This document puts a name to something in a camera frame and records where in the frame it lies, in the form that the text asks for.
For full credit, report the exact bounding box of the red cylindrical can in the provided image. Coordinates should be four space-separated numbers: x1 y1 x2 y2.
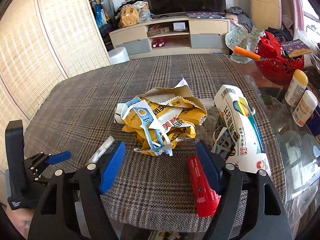
187 155 221 218

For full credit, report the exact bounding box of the white medicine carton box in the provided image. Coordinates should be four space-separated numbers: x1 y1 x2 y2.
214 85 271 176

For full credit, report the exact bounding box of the yellow paper bag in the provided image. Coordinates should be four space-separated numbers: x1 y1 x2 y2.
114 79 207 156

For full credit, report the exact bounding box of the person's left hand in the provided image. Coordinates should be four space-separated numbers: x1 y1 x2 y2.
5 204 34 239

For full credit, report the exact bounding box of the white paper tube wrapper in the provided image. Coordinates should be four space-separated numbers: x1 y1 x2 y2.
85 136 115 165

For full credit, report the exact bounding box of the grey plaid tablecloth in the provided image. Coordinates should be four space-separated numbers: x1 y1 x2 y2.
23 54 287 233

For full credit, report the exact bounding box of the white round stool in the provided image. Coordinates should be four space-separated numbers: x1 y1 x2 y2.
108 47 130 65

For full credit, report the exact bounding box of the red plastic basket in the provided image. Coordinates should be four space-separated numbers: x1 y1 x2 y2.
254 31 304 86

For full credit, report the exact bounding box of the white capped orange bottle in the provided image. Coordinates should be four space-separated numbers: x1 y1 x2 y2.
292 89 318 127

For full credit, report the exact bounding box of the yellow capped white bottle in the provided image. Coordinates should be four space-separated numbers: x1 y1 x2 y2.
285 69 309 107

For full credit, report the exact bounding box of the floral cloth pile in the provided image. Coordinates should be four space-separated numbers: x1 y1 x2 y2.
225 26 265 52

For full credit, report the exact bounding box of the beige grey TV cabinet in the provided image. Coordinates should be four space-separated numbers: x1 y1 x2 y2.
110 16 231 60

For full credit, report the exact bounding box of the blue book on basket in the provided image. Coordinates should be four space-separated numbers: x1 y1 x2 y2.
281 39 312 58

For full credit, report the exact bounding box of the bamboo folding screen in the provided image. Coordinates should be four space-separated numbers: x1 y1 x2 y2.
0 0 111 173

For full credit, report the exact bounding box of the yellow plush backpack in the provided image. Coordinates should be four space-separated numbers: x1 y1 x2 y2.
119 6 139 28

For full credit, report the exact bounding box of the black coat rack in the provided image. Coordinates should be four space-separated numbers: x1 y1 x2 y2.
89 0 115 46

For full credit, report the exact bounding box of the cream standing air conditioner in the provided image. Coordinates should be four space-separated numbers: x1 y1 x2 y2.
250 0 282 30

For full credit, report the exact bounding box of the orange tool handle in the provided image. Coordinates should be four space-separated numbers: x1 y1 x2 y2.
233 46 261 61

